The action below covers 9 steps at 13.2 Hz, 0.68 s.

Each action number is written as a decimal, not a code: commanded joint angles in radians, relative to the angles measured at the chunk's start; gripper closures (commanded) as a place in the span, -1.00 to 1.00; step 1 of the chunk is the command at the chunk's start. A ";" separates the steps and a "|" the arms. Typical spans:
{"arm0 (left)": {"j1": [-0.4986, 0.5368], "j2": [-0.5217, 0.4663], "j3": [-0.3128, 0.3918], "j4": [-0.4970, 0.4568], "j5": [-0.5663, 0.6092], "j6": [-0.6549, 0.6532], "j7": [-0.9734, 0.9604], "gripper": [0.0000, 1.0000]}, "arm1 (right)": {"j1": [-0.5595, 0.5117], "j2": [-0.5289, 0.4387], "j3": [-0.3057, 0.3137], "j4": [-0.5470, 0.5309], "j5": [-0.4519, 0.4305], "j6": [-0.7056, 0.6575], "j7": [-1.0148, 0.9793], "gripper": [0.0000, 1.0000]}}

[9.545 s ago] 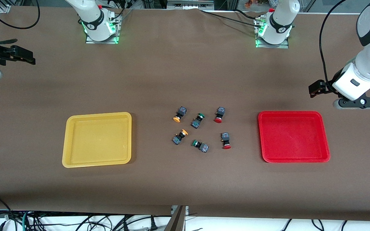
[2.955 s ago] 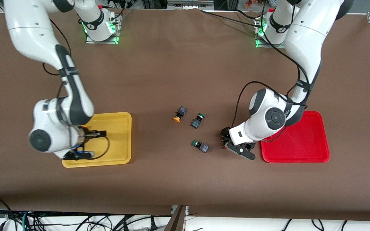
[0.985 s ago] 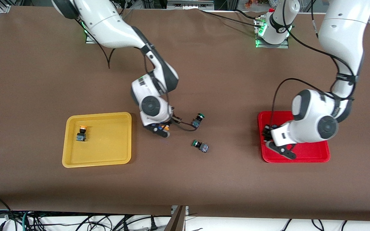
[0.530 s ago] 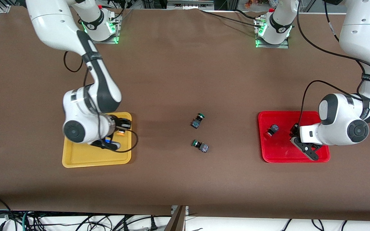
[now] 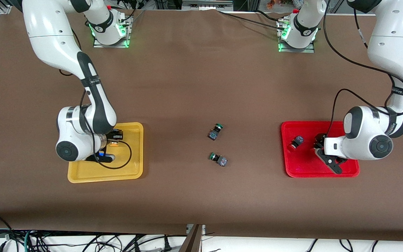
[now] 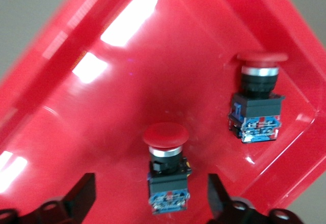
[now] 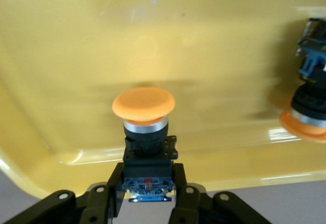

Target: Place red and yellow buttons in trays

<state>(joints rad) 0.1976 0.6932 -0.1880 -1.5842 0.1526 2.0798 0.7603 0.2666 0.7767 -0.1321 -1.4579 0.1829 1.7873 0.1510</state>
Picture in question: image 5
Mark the grey base cable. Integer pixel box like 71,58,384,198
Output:
126,9,146,27

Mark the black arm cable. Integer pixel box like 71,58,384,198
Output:
59,28,133,170
323,0,403,140

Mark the brown table support beam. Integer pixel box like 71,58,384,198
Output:
178,224,203,252

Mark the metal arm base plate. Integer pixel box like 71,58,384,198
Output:
277,17,316,54
92,10,131,49

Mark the red push button switch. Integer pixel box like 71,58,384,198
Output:
290,135,305,151

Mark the aluminium frame rail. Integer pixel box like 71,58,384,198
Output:
182,0,234,11

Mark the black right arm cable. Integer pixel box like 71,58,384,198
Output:
59,28,133,170

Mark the thin black base cable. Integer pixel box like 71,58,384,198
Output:
256,10,288,22
217,10,284,28

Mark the teal floor cable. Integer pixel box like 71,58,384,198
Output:
22,230,33,252

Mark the red plastic tray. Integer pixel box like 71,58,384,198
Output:
281,121,360,178

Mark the brown table cover sheet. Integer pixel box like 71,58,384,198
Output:
0,6,403,242

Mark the yellow plastic tray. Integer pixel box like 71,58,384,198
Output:
68,122,144,183

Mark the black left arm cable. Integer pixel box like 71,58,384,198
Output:
323,0,403,140

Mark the green push button switch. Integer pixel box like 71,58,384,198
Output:
208,152,228,167
207,123,224,141

